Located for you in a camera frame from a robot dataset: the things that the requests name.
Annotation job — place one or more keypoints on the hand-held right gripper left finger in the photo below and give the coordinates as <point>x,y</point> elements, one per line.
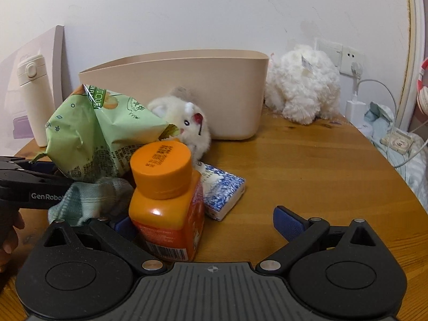
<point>123,224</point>

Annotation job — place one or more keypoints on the green sock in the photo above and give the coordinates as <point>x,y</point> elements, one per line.
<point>90,197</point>

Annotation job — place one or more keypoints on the white power strip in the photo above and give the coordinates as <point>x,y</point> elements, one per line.
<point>398,143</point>

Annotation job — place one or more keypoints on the beige plastic storage bin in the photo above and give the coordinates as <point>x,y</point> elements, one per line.
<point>227,100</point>

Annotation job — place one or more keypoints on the person's left hand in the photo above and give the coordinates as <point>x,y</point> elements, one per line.
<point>11,243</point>

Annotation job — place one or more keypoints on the orange pill bottle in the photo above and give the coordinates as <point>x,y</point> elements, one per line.
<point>164,214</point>

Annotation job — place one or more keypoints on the wooden desktop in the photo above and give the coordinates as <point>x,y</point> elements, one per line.
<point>301,180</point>

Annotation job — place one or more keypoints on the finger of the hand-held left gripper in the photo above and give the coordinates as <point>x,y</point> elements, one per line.
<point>43,168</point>

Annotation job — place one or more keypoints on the white charger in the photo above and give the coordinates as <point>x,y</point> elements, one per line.
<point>353,113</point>

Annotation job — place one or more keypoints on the large white plush toy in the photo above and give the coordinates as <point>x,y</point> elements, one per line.
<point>301,83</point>

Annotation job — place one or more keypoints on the small white plush toy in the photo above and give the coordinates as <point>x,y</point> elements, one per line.
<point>180,113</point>

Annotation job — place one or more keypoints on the light blue bedding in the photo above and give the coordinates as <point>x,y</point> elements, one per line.
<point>414,174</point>

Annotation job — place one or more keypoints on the cream door frame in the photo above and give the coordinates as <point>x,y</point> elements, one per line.
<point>413,40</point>

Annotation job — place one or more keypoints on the green snack bag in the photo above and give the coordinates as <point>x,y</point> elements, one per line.
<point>97,140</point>

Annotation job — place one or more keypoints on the white wall socket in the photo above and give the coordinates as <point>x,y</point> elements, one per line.
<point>329,53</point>

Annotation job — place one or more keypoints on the blue and white tissue pack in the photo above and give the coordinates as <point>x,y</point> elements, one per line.
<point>220,190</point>

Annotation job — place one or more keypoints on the white thermos bottle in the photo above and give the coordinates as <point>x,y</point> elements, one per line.
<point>33,107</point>

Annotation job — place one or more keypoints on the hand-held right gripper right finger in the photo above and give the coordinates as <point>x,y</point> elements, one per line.
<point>287,222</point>

